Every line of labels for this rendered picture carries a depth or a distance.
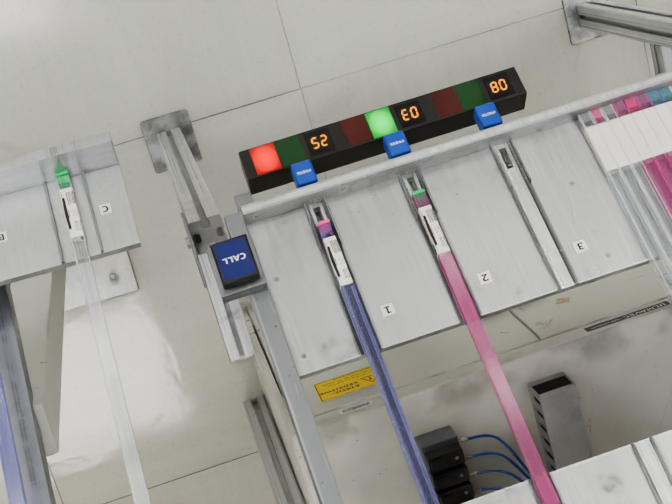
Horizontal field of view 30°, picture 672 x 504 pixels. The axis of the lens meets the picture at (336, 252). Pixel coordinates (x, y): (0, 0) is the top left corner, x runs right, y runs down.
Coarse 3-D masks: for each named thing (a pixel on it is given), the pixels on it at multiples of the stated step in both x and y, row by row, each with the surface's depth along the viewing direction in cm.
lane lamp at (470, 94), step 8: (472, 80) 146; (456, 88) 146; (464, 88) 146; (472, 88) 146; (480, 88) 146; (464, 96) 145; (472, 96) 145; (480, 96) 145; (464, 104) 145; (472, 104) 145; (480, 104) 145
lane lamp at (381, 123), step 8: (376, 112) 145; (384, 112) 145; (368, 120) 145; (376, 120) 144; (384, 120) 144; (392, 120) 144; (376, 128) 144; (384, 128) 144; (392, 128) 144; (376, 136) 143
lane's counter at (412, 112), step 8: (400, 104) 145; (408, 104) 145; (416, 104) 145; (400, 112) 145; (408, 112) 145; (416, 112) 145; (400, 120) 144; (408, 120) 144; (416, 120) 144; (424, 120) 144
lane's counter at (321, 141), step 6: (312, 132) 144; (318, 132) 144; (324, 132) 144; (306, 138) 144; (312, 138) 144; (318, 138) 144; (324, 138) 144; (330, 138) 144; (312, 144) 143; (318, 144) 143; (324, 144) 143; (330, 144) 143; (312, 150) 143; (318, 150) 143; (324, 150) 143; (330, 150) 143; (312, 156) 143
